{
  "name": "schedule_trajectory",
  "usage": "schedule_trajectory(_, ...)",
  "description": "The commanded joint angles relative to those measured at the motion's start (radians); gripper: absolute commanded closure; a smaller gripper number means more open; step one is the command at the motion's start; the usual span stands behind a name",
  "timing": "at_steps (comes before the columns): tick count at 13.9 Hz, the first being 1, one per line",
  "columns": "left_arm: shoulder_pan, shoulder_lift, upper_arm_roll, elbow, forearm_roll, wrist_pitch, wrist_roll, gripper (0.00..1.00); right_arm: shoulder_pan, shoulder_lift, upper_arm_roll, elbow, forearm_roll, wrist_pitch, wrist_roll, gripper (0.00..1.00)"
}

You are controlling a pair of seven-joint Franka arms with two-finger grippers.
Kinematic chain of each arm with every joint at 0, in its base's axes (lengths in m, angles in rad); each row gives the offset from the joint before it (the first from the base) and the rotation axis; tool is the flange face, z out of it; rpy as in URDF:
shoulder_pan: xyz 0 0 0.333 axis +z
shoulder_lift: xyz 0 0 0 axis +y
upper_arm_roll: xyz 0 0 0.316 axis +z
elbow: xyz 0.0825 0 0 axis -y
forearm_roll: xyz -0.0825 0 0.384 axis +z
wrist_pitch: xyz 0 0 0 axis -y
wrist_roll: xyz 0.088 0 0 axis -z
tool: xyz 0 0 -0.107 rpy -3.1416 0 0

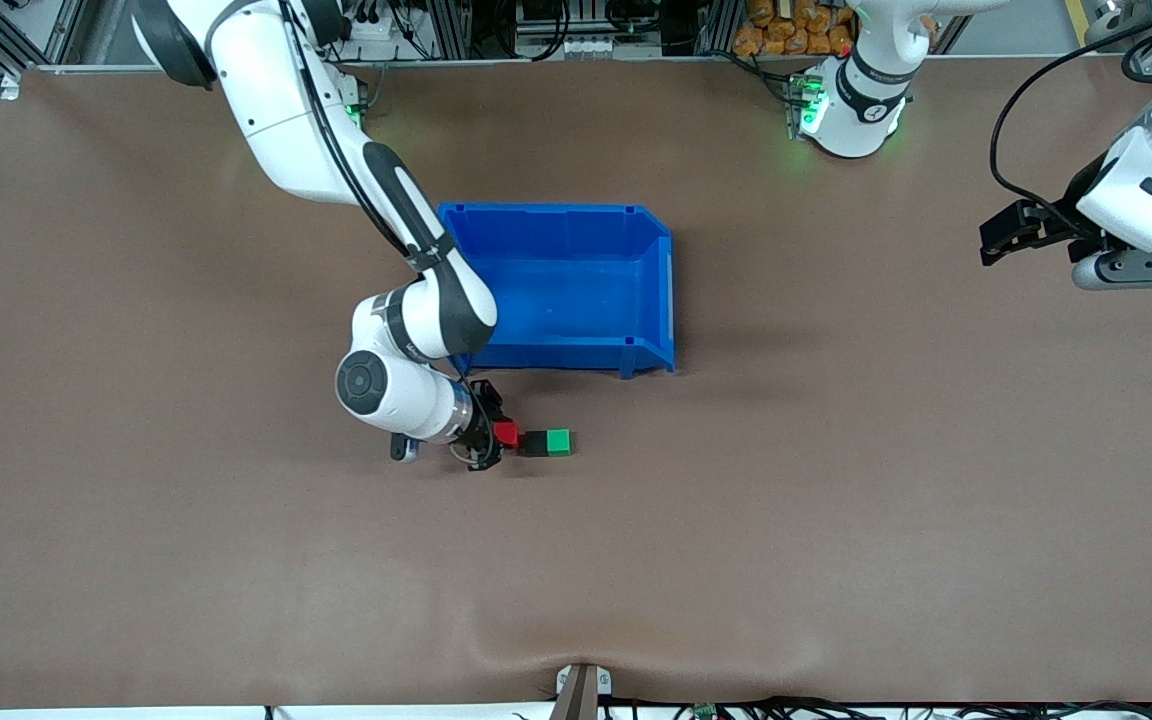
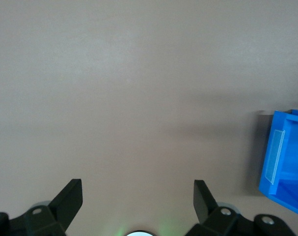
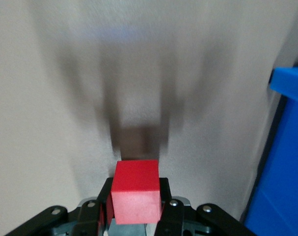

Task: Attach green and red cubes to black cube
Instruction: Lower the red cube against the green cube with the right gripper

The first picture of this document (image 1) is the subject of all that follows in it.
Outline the blue plastic storage bin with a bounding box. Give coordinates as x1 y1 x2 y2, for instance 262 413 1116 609
433 202 677 380

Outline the brown table mat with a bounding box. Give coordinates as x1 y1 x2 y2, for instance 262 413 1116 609
0 55 1152 713

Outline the orange packaged items pile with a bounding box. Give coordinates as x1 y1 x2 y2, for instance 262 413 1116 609
733 0 835 58

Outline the white terminal block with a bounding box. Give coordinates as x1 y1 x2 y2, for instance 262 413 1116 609
558 34 639 57

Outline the white power strip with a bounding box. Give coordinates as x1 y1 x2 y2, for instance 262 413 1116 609
350 10 415 47

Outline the grey equipment box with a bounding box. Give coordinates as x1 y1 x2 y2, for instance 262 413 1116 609
514 0 571 33

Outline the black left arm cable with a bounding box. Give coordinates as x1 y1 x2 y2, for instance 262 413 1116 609
989 20 1152 226

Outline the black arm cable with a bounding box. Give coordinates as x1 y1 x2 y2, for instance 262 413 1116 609
989 20 1152 226
276 0 497 471

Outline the metal table clamp bracket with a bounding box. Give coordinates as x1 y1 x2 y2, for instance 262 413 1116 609
554 662 614 720

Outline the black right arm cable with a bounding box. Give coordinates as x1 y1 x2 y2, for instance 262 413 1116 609
276 0 497 471

